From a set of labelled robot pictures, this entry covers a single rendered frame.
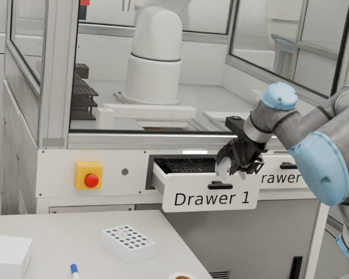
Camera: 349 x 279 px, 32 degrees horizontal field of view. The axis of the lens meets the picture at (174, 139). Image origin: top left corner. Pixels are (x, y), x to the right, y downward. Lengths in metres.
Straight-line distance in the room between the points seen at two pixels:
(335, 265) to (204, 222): 1.61
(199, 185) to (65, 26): 0.56
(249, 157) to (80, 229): 0.50
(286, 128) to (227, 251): 0.78
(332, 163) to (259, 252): 1.19
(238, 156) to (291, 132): 0.20
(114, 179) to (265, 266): 0.67
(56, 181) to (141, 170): 0.25
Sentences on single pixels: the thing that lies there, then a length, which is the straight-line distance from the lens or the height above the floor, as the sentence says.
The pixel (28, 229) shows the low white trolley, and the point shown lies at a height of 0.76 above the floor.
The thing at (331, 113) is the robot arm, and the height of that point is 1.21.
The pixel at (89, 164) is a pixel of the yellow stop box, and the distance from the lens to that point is 1.71.
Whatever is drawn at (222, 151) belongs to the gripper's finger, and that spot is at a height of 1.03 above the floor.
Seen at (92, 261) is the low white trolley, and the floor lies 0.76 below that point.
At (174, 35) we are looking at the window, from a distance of 1.74.
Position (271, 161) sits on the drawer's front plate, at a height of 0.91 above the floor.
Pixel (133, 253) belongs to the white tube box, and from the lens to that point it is 1.52.
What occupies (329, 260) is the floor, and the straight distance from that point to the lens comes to 3.52.
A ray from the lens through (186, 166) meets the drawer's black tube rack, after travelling 1.82.
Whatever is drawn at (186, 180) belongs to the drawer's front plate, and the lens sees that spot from 1.67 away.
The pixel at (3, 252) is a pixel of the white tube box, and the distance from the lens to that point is 1.44.
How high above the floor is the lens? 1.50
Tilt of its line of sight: 17 degrees down
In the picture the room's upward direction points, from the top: 8 degrees clockwise
